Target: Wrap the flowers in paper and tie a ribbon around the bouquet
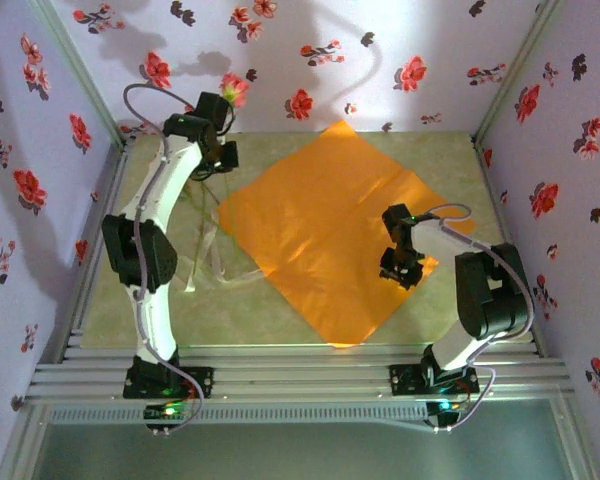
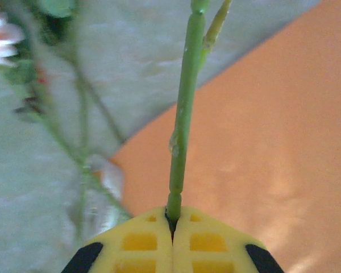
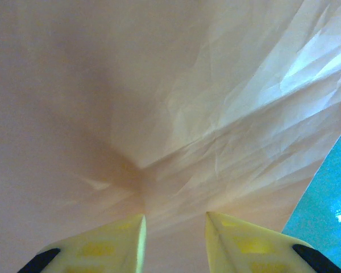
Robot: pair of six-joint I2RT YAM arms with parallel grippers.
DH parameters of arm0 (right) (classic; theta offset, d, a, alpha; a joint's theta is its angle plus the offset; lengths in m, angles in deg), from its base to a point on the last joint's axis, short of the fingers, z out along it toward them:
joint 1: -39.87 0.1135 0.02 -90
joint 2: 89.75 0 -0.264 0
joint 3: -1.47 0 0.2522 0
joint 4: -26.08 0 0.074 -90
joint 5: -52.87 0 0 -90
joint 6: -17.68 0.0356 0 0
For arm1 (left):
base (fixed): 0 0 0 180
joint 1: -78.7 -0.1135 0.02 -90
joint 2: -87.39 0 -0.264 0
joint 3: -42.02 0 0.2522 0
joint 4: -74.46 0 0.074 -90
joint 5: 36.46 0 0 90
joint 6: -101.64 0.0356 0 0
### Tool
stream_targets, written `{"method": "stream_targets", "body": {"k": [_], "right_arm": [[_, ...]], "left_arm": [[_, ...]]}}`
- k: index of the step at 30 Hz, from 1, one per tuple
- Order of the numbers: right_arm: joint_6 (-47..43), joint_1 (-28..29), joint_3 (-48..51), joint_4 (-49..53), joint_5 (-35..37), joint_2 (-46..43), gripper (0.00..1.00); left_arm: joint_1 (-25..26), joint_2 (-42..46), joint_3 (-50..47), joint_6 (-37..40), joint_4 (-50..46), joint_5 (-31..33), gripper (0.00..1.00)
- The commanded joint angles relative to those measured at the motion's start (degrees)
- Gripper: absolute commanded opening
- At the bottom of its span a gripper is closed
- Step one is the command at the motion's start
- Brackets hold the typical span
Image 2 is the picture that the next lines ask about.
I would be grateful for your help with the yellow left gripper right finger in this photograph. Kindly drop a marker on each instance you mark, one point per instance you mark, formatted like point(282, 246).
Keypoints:
point(210, 241)

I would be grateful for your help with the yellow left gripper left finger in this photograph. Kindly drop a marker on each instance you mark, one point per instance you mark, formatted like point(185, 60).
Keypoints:
point(136, 241)

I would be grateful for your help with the white satin ribbon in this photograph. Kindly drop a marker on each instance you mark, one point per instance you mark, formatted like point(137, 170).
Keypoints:
point(113, 179)

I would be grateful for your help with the orange wrapping paper sheet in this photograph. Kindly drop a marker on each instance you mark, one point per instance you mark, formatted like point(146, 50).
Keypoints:
point(258, 128)

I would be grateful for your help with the pink rose artificial flower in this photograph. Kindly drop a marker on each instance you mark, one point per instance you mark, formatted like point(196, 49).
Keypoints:
point(187, 113)

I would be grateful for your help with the peach white artificial flower spray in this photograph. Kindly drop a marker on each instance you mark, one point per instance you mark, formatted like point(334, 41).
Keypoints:
point(0, 37)

